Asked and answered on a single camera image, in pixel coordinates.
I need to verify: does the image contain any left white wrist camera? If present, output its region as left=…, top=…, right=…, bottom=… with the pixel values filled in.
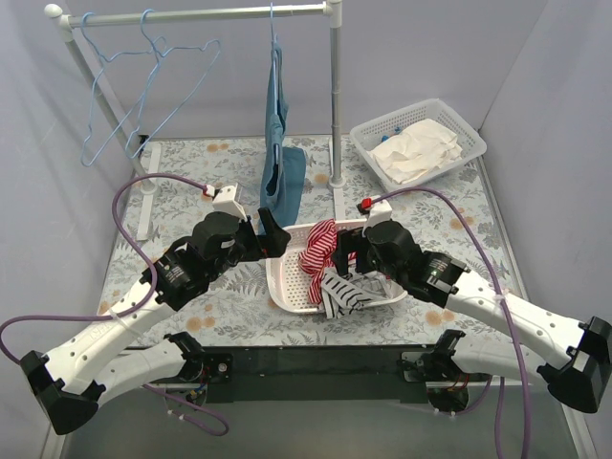
left=212, top=185, right=247, bottom=221

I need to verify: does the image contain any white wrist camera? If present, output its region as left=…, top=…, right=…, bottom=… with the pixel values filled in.
left=212, top=185, right=247, bottom=221
left=362, top=200, right=392, bottom=232

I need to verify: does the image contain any black white striped tank top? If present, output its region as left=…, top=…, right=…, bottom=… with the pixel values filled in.
left=320, top=268, right=403, bottom=319

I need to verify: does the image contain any cream white cloth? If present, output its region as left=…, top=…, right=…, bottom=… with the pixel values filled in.
left=369, top=119, right=463, bottom=185

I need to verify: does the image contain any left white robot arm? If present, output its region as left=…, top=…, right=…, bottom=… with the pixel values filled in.
left=19, top=208, right=291, bottom=435

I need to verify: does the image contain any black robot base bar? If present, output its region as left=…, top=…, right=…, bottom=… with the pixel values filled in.
left=170, top=344, right=472, bottom=404

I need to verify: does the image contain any blue hanger holding garment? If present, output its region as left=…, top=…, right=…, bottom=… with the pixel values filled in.
left=270, top=1, right=277, bottom=74

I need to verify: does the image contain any floral table cloth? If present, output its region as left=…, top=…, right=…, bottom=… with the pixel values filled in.
left=98, top=135, right=525, bottom=346

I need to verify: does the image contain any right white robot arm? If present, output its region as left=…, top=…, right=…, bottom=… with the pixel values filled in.
left=332, top=221, right=611, bottom=413

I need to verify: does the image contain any blue hanging garment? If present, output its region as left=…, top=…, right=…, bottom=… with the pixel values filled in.
left=260, top=43, right=306, bottom=227

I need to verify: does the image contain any white basket at back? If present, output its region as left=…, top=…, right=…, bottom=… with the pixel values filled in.
left=350, top=98, right=487, bottom=191

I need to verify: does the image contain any small blue object in basket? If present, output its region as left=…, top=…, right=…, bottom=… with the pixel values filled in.
left=381, top=126, right=402, bottom=142

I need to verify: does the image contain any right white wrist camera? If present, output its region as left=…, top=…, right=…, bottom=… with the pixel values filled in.
left=362, top=200, right=392, bottom=232

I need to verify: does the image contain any white plastic laundry basket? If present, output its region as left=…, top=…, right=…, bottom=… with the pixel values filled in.
left=266, top=224, right=407, bottom=315

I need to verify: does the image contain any red white striped garment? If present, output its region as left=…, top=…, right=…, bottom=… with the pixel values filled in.
left=298, top=219, right=337, bottom=305

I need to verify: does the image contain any grey white clothes rack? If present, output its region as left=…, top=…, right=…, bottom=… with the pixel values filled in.
left=44, top=1, right=346, bottom=240

